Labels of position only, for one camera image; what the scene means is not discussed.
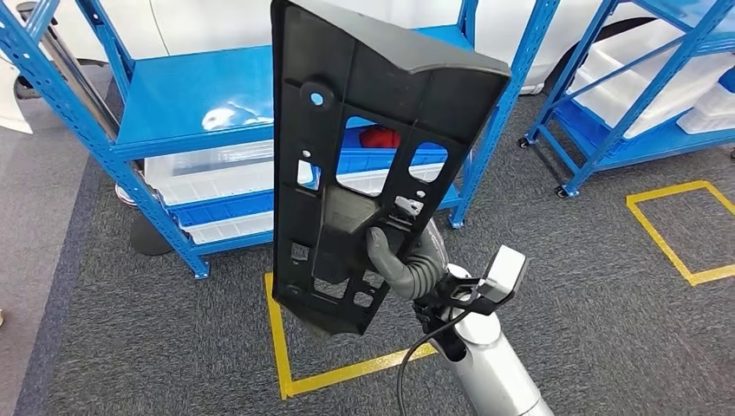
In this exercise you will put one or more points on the black round stand base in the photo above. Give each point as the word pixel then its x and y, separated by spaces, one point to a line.
pixel 146 238

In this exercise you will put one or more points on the yellow floor tape square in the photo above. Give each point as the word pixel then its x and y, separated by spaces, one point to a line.
pixel 281 356
pixel 666 190

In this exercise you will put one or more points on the red item in bin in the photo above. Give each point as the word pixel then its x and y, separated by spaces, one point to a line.
pixel 379 138

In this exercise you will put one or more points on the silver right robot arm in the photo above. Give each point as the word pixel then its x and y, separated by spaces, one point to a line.
pixel 494 367

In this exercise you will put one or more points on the blue wheeled metal rack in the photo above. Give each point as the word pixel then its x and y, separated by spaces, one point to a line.
pixel 599 150

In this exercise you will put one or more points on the translucent white plastic bin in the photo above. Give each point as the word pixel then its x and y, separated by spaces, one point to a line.
pixel 212 172

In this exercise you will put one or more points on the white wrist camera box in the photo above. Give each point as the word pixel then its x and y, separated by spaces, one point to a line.
pixel 505 272

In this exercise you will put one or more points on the black plastic plate bracket part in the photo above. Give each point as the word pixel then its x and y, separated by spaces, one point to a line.
pixel 390 63

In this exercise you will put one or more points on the grey metal pole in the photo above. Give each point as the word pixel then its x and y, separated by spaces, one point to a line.
pixel 83 80

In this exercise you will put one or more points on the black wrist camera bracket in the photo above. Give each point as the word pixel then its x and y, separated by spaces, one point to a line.
pixel 482 301

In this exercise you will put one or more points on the small white plastic bin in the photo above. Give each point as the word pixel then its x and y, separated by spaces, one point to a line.
pixel 712 115

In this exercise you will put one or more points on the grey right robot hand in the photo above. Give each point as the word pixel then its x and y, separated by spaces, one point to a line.
pixel 385 252

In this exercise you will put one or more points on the large blue metal shelf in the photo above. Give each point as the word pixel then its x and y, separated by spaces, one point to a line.
pixel 189 97

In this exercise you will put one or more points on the white car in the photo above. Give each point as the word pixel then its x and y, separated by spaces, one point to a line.
pixel 201 23

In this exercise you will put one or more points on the large white plastic bin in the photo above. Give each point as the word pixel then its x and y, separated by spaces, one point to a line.
pixel 620 54

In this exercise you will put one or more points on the white plastic panel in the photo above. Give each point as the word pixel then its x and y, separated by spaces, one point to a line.
pixel 11 97

